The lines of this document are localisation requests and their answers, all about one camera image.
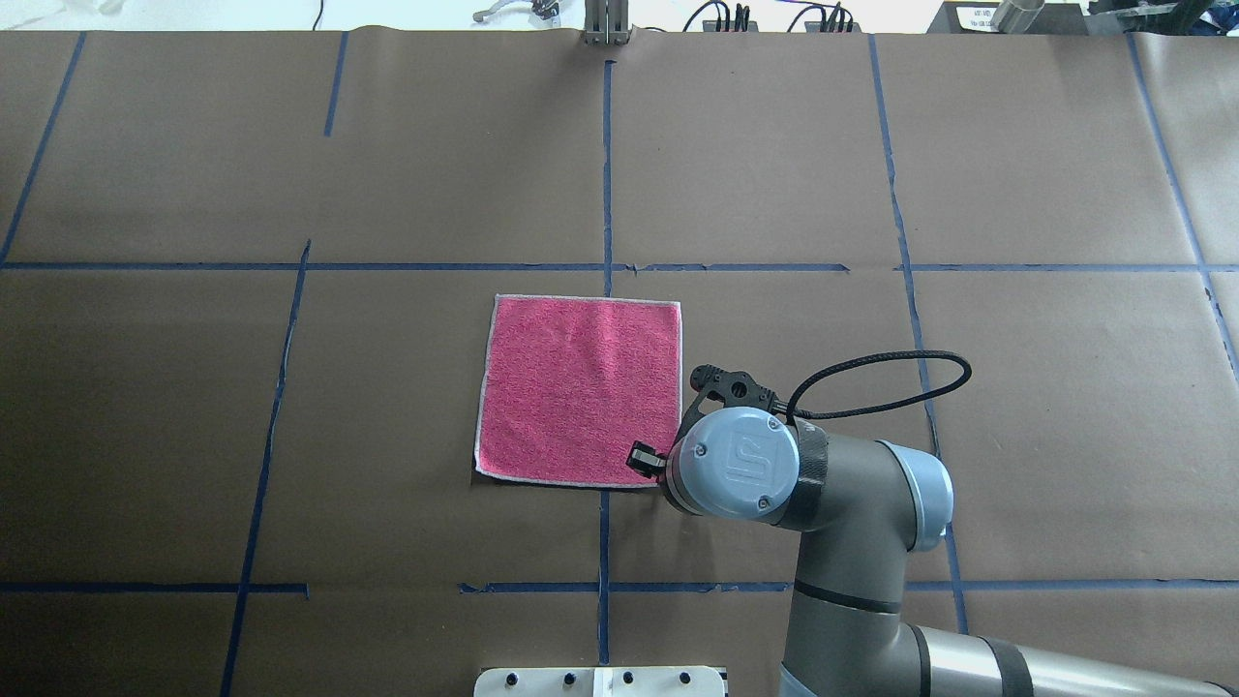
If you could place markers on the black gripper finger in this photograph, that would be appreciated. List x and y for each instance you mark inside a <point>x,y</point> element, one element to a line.
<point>644,459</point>

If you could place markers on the pink towel with white edge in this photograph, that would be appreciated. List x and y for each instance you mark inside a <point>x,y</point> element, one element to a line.
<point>571,382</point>

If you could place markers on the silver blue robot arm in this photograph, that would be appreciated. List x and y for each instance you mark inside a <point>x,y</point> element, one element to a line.
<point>862,508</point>

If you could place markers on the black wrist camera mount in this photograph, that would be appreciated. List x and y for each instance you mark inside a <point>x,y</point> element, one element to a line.
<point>730,389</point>

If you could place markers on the white camera mast with base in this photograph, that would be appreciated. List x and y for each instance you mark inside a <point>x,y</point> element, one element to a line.
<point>675,680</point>

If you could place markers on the aluminium frame post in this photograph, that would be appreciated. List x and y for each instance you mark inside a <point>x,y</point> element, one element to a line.
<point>606,22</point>

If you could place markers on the black flat box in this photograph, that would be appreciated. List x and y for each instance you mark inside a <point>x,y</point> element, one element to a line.
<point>977,17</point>

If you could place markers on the small metal cup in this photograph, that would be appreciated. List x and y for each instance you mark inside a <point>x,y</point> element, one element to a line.
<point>1014,17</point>

